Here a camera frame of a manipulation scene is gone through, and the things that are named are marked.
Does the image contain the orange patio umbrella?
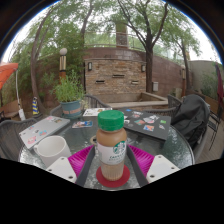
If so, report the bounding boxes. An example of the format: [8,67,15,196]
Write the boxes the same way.
[0,62,27,122]

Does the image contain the flat round red coaster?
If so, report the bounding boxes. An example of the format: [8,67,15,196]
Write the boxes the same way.
[95,164,131,189]

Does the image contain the wooden bench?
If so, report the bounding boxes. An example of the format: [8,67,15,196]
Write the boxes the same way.
[0,99,21,119]

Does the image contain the silver laptop with stickers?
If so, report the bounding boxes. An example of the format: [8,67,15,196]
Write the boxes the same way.
[18,115,71,150]

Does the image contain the white ceramic mug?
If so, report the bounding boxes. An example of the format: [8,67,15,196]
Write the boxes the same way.
[33,135,72,169]

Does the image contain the green plant in blue pot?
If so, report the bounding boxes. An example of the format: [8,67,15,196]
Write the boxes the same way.
[53,71,86,119]

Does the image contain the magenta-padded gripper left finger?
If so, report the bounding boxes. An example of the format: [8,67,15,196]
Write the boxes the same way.
[45,144,97,188]

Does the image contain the black metal chair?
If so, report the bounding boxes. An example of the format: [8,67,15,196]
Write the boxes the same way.
[208,106,224,151]

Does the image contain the black laptop with stickers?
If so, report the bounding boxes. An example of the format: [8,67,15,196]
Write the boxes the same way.
[121,107,172,141]

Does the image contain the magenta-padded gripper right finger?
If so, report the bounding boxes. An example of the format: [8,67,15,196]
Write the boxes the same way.
[125,144,182,187]

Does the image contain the colourful photo card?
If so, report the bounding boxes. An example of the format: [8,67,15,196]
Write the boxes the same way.
[71,120,94,129]

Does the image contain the white printed booklet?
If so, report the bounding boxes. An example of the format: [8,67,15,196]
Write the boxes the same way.
[82,107,114,118]

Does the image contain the closed maroon patio umbrella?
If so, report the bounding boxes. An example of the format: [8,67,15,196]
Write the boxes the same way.
[214,63,224,111]

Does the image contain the green-capped coffee drink bottle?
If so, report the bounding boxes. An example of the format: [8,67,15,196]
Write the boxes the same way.
[95,109,128,182]

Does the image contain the black jacket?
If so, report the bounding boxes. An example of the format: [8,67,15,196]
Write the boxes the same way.
[170,94,211,149]

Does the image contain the striped yellow blue cone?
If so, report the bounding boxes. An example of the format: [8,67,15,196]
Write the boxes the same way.
[31,96,41,116]

